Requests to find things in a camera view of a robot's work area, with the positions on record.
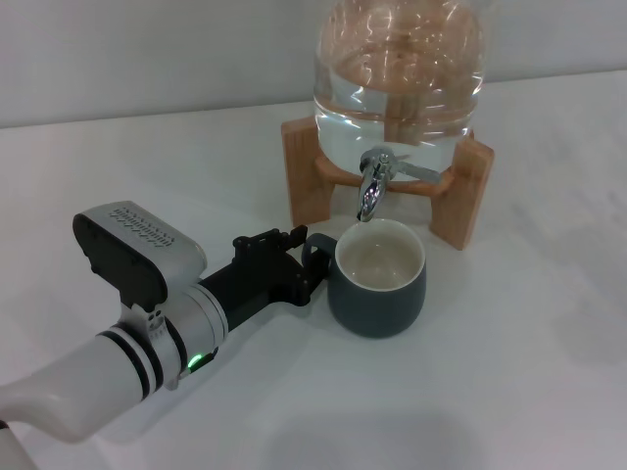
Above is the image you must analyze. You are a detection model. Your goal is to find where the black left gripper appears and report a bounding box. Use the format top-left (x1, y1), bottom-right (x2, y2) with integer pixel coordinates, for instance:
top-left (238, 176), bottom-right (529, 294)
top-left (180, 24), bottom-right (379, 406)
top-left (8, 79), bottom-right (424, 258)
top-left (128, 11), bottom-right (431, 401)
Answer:
top-left (198, 223), bottom-right (328, 340)

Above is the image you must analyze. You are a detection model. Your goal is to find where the dark teal ceramic mug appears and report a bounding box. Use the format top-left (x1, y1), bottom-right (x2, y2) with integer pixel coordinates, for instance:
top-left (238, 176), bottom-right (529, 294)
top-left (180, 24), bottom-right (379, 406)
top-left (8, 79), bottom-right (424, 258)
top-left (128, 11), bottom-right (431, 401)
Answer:
top-left (300, 218), bottom-right (427, 339)

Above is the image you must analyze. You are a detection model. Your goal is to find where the chrome dispenser faucet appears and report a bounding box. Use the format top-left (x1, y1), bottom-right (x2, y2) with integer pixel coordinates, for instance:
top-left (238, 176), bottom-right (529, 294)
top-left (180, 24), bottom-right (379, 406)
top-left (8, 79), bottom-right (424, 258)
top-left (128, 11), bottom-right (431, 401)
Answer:
top-left (355, 145), bottom-right (441, 222)

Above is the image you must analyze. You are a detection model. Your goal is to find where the light wooden dispenser stand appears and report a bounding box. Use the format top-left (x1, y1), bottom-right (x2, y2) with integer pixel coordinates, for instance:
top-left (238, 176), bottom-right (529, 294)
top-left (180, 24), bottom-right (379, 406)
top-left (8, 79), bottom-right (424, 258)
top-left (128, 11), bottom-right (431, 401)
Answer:
top-left (280, 117), bottom-right (495, 252)

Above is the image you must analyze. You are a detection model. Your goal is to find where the clear glass water dispenser jar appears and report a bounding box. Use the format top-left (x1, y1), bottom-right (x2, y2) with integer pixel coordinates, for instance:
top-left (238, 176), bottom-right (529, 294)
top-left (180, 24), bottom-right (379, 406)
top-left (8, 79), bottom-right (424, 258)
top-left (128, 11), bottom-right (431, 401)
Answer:
top-left (312, 0), bottom-right (489, 183)

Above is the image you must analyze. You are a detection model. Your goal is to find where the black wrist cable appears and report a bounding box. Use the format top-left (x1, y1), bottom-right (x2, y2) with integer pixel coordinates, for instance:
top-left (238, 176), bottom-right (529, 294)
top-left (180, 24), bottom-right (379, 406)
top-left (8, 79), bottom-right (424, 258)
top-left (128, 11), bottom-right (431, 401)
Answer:
top-left (188, 349), bottom-right (220, 377)

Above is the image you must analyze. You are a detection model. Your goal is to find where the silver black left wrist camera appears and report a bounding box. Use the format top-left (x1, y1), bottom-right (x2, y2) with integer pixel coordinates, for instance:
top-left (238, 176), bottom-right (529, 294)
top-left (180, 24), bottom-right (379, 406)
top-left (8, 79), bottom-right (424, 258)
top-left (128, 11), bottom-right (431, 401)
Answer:
top-left (72, 199), bottom-right (207, 313)

